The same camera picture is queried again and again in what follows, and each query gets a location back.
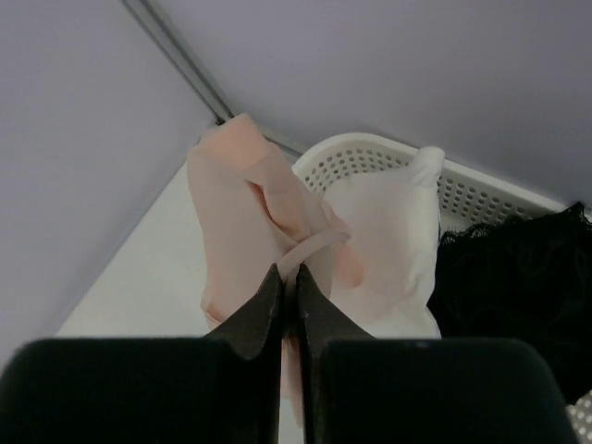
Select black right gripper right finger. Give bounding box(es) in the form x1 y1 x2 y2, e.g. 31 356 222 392
295 267 576 443

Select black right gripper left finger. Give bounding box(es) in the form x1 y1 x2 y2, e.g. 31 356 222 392
1 267 283 443

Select peach pink bra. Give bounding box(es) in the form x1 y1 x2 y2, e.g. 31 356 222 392
185 113 366 403

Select white cloth in basket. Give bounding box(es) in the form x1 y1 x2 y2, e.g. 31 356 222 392
324 147 445 339

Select black garment in basket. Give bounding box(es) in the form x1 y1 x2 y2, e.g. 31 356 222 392
427 203 591 404

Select white plastic basket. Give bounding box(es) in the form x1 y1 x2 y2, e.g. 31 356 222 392
291 132 592 444

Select right aluminium frame post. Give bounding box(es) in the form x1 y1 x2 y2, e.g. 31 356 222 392
120 0 306 158

